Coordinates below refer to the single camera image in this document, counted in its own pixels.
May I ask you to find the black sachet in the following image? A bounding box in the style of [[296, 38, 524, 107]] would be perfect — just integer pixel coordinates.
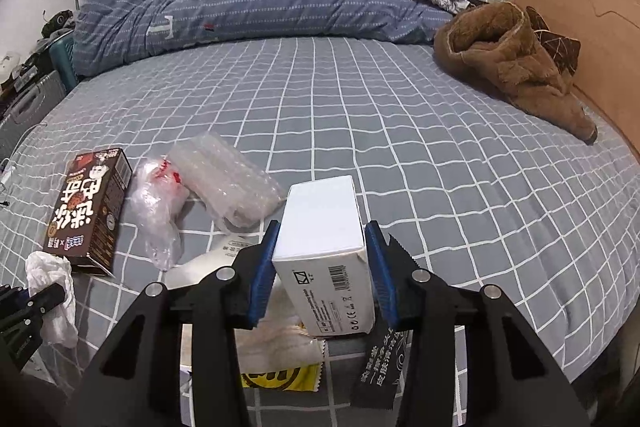
[[350, 232, 431, 410]]

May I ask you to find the wooden headboard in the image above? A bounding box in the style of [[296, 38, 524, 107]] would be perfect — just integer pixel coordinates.
[[515, 0, 640, 168]]

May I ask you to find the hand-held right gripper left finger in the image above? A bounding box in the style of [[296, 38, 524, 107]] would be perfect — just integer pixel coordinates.
[[70, 219, 281, 427]]

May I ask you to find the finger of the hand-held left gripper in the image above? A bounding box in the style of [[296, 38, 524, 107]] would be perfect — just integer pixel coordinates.
[[0, 318, 46, 375], [0, 283, 67, 323]]

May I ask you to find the white tissue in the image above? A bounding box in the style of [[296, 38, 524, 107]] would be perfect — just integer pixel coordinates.
[[25, 251, 78, 348]]

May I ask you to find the yellow snack packet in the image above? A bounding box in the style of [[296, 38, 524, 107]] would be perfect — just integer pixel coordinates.
[[235, 302, 326, 393]]

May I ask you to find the grey ribbed suitcase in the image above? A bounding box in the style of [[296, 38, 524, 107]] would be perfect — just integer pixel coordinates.
[[0, 72, 68, 162]]

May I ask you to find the clear plastic tube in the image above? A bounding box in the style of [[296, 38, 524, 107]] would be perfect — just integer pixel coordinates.
[[167, 133, 286, 230]]

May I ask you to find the teal chair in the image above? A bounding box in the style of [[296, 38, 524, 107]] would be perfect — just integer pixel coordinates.
[[49, 32, 78, 90]]

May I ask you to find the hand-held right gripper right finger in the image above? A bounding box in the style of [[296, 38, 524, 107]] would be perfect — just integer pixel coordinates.
[[364, 221, 591, 427]]

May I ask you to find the blue striped duvet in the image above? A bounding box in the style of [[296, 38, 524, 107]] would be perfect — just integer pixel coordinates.
[[72, 0, 456, 78]]

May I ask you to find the brown snack box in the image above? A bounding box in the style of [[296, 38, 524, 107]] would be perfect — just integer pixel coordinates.
[[47, 148, 133, 278]]

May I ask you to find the grey checked bed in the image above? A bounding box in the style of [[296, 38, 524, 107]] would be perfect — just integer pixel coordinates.
[[0, 34, 628, 427]]

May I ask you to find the clear plastic bag red print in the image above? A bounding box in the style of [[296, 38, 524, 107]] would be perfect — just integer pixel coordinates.
[[127, 157, 191, 270]]

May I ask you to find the white cardboard box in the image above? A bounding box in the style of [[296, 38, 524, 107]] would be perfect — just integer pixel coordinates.
[[271, 175, 376, 338]]

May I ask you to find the brown fleece garment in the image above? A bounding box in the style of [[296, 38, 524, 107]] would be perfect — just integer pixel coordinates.
[[432, 1, 598, 142]]

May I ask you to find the white flat plastic packet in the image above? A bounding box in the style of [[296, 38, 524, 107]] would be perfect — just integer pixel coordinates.
[[162, 234, 266, 293]]

